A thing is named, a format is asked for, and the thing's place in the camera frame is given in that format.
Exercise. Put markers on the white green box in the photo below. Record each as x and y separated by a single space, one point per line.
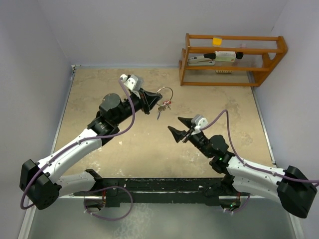
225 56

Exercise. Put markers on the black round object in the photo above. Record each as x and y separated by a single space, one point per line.
239 55

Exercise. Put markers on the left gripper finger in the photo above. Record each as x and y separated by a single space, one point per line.
151 98
149 104

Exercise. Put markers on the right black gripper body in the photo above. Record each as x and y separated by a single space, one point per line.
199 139

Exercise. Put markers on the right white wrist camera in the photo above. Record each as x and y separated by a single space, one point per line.
198 122

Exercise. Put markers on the staples strip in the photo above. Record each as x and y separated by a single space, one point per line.
223 71

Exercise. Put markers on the silver keys bunch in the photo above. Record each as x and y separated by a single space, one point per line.
163 107

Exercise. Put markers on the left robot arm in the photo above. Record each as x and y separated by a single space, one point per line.
43 182

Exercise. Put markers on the large silver keyring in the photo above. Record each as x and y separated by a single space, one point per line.
167 94

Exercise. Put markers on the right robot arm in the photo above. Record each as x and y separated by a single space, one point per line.
289 187

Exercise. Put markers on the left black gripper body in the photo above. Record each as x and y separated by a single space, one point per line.
138 103

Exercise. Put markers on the white stapler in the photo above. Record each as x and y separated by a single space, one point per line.
207 59

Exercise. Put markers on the wooden shelf rack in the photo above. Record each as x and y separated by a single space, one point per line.
258 55

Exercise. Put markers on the black base frame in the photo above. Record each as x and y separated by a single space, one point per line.
207 191

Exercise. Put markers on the yellow sticky block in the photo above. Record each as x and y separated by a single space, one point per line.
216 42

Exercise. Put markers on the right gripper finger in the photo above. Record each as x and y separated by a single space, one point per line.
187 122
179 135

